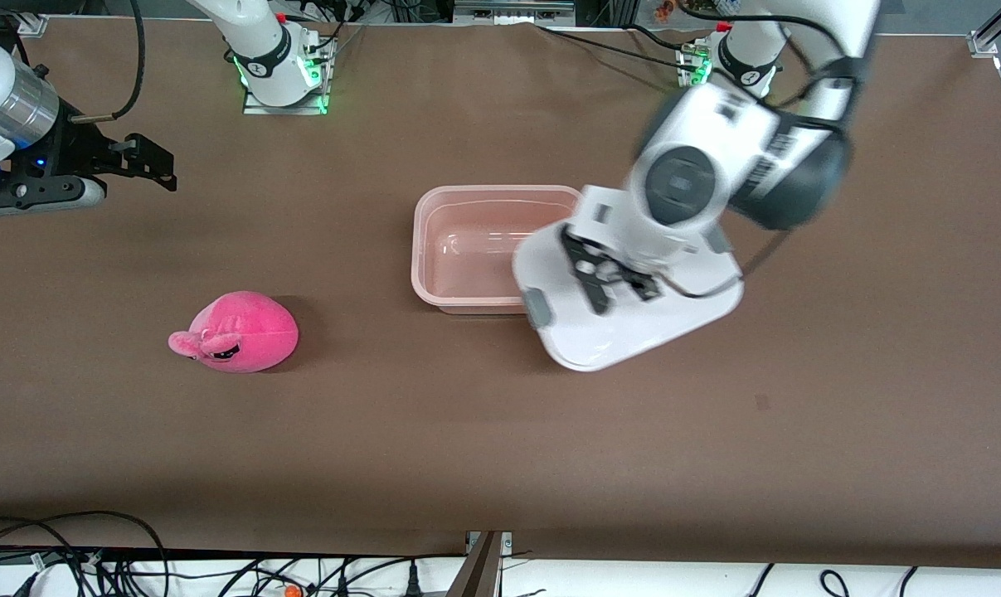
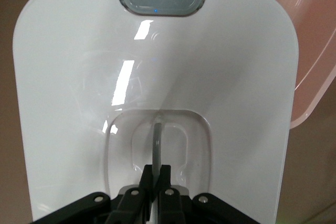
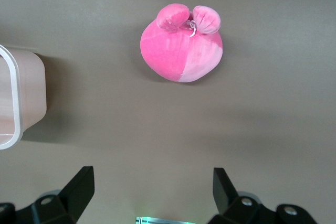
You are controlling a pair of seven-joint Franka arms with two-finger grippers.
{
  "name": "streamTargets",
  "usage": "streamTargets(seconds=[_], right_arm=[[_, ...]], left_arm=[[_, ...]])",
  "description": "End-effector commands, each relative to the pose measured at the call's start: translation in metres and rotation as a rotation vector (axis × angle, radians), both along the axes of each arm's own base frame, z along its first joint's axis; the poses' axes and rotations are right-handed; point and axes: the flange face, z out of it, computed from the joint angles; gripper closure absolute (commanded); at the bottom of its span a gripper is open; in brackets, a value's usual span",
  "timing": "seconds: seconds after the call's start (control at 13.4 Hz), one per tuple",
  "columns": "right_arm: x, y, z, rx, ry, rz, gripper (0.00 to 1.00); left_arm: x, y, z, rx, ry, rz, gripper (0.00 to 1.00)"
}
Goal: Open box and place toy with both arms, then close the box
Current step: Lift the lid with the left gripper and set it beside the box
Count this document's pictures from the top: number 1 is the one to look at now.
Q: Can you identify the brown table mat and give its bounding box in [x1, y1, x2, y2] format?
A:
[0, 17, 1001, 569]

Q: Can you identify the grey metal bracket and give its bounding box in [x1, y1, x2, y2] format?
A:
[454, 0, 576, 26]

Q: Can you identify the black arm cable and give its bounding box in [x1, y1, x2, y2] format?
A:
[69, 0, 147, 125]
[662, 50, 870, 299]

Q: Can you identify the black cable across mat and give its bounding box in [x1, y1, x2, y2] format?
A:
[540, 25, 685, 69]

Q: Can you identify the white lid with grey clips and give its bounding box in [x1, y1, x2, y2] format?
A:
[513, 217, 746, 371]

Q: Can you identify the black looped floor cable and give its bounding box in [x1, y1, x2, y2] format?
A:
[0, 510, 171, 597]

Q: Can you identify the aluminium corner profile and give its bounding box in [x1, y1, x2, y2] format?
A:
[969, 0, 1001, 57]
[15, 0, 49, 36]

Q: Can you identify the aluminium profile post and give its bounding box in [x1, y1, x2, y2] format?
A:
[446, 531, 513, 597]

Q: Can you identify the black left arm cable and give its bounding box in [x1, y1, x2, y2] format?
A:
[662, 50, 870, 299]

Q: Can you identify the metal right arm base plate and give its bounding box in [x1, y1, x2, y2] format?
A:
[243, 79, 331, 117]

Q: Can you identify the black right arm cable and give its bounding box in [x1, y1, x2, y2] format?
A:
[69, 0, 147, 125]

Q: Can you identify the pink plush toy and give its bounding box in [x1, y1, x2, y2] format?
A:
[168, 290, 300, 374]

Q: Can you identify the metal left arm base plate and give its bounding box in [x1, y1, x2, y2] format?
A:
[677, 40, 717, 89]

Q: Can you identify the pink translucent plastic box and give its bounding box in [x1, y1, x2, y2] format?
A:
[411, 184, 584, 316]

